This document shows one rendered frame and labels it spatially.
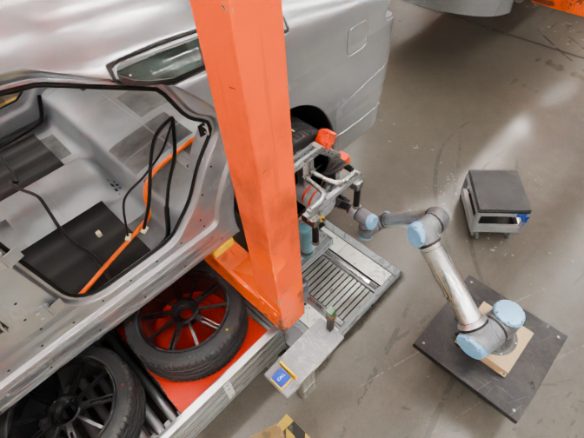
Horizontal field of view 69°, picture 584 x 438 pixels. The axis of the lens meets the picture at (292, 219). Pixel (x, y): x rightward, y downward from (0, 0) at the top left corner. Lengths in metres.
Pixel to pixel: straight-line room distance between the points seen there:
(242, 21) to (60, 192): 1.86
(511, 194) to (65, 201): 2.84
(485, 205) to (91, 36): 2.53
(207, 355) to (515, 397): 1.58
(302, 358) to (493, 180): 1.90
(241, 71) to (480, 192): 2.42
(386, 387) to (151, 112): 2.17
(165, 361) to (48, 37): 1.54
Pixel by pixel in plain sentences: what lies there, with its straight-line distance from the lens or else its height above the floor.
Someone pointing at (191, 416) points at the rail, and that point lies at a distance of 2.39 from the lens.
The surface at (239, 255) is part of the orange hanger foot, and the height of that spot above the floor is 0.68.
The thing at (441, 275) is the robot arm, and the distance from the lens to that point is 2.19.
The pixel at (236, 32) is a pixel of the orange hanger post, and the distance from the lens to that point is 1.07.
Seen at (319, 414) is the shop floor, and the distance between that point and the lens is 2.69.
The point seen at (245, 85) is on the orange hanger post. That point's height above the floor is 1.99.
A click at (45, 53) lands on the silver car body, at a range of 1.65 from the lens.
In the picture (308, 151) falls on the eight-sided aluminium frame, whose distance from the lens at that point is 2.26.
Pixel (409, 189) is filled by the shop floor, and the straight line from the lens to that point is 3.63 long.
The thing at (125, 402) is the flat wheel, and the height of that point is 0.50.
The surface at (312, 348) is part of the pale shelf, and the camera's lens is 2.33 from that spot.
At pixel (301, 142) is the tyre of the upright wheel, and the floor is 1.15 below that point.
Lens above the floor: 2.60
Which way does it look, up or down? 51 degrees down
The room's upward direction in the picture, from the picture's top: 5 degrees counter-clockwise
